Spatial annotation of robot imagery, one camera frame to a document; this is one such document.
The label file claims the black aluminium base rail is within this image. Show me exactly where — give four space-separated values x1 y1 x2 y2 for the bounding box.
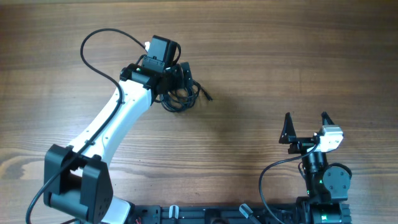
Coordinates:
130 203 352 224

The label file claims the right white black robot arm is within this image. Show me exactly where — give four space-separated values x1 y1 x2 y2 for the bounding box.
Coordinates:
279 112 353 224

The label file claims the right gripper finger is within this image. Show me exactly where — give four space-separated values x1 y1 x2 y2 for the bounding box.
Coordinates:
279 113 297 144
321 111 334 125

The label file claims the black cable bundle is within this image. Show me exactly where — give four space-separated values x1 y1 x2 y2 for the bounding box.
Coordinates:
154 79 213 113

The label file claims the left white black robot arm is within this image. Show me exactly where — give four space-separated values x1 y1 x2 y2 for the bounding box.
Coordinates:
37 36 201 223

